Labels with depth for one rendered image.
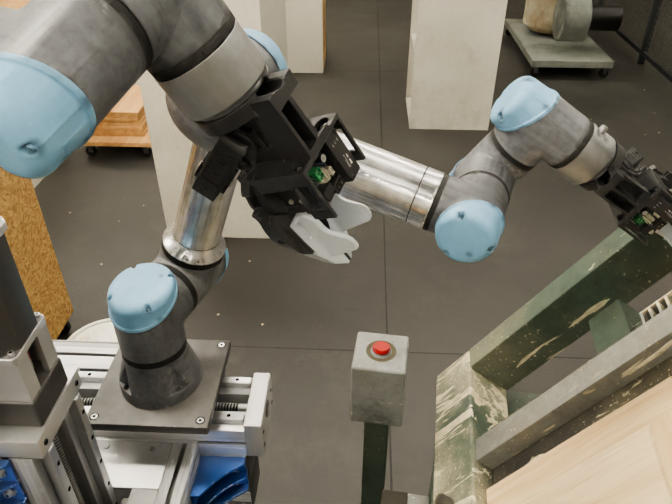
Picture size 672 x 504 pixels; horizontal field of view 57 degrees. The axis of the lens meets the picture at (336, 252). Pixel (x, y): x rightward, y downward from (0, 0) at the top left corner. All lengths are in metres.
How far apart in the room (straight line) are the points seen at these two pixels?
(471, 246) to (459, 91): 3.94
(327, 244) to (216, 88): 0.19
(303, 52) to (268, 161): 5.26
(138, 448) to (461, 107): 3.84
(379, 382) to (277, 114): 1.00
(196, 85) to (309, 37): 5.28
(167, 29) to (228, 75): 0.05
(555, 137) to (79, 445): 0.83
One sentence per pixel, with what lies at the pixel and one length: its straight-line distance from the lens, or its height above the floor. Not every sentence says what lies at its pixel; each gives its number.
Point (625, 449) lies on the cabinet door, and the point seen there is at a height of 1.14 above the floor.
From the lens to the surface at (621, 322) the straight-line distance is 1.29.
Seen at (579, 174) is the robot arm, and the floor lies 1.54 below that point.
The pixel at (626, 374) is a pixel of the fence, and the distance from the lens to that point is 1.13.
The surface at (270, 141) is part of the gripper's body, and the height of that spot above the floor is 1.70.
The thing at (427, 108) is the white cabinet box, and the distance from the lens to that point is 4.67.
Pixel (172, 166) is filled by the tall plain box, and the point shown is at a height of 0.43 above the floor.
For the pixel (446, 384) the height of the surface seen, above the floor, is 0.84.
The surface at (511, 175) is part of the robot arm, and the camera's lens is 0.85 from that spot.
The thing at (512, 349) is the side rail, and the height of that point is 0.98.
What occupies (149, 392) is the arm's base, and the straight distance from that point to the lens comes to 1.17.
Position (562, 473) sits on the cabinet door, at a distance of 1.13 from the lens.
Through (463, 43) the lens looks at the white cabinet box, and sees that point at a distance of 4.54.
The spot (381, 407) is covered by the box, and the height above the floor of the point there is 0.81.
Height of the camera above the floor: 1.92
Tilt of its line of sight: 35 degrees down
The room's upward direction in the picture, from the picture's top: straight up
